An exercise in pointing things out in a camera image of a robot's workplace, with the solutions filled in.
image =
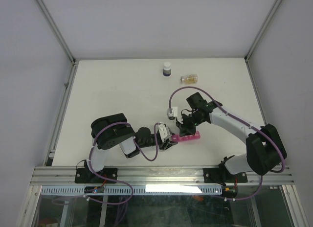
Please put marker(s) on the clear bottle yellow pills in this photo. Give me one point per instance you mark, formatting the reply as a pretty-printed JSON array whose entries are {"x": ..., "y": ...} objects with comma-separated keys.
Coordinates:
[{"x": 189, "y": 79}]

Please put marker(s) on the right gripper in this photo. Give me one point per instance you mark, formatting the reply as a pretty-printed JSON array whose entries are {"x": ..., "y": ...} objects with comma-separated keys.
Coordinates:
[{"x": 184, "y": 130}]

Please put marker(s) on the aluminium mounting rail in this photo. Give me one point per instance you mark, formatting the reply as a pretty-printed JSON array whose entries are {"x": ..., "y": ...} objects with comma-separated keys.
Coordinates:
[{"x": 142, "y": 175}]

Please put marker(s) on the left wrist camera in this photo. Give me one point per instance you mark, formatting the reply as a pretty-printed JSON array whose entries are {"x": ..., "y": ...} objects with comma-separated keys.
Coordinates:
[{"x": 164, "y": 131}]

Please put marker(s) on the pink weekly pill organizer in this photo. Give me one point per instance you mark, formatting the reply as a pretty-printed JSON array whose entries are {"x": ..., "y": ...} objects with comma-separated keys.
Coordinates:
[{"x": 178, "y": 138}]

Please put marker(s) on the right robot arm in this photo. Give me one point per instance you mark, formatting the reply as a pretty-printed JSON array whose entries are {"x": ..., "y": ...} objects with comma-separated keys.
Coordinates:
[{"x": 264, "y": 147}]

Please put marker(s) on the white cap dark bottle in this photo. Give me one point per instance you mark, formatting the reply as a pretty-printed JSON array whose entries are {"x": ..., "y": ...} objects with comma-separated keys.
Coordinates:
[{"x": 166, "y": 69}]

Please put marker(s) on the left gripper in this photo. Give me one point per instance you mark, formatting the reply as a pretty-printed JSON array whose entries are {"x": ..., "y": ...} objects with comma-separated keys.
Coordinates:
[{"x": 166, "y": 144}]

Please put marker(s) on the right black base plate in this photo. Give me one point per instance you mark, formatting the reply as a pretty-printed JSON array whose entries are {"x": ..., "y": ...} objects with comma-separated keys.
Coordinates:
[{"x": 222, "y": 176}]

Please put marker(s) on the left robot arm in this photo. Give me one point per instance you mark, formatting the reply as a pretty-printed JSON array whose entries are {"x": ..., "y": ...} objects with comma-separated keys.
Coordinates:
[{"x": 114, "y": 130}]

